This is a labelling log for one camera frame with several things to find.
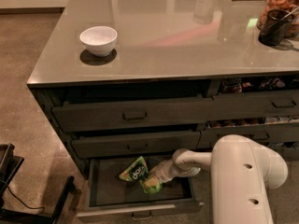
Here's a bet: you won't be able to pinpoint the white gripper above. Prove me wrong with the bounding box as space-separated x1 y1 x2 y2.
144 160 177 188

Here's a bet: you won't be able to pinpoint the green rice chip bag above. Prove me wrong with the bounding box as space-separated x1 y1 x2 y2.
119 156 163 194

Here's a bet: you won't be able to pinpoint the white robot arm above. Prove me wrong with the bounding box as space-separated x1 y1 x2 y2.
146 134 288 224

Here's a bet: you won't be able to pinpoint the open bottom left drawer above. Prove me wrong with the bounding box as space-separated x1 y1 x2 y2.
77 157 204 223

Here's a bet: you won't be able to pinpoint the middle left drawer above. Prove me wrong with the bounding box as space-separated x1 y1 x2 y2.
72 131 201 158

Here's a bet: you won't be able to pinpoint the top left drawer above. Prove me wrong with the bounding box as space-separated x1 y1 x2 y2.
52 97 212 132

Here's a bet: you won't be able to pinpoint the grey kitchen island counter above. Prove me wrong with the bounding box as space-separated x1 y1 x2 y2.
28 0 299 174

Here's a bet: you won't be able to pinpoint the snack packets in top drawer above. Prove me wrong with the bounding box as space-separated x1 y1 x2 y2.
220 75 299 93

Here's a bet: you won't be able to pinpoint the middle right drawer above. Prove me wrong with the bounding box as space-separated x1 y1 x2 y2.
197 123 299 148

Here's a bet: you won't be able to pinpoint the snacks in middle drawer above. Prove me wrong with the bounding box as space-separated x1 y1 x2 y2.
207 116 299 129

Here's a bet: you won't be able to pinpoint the bottom right drawer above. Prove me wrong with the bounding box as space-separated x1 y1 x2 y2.
185 140 299 173

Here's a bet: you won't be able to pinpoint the top right drawer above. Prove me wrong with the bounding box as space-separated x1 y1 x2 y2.
208 90 299 120

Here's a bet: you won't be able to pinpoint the white ceramic bowl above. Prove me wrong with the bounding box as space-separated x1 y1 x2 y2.
79 26 118 57

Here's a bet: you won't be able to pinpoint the black mesh cup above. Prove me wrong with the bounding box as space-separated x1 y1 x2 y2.
258 9 295 46

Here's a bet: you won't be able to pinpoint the glass jar of nuts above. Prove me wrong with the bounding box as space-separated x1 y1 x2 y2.
257 0 299 37

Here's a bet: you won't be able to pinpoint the black cable on floor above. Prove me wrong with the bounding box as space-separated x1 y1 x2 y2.
6 184 46 212

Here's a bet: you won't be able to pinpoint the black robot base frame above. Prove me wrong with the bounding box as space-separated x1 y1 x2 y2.
0 143 76 224

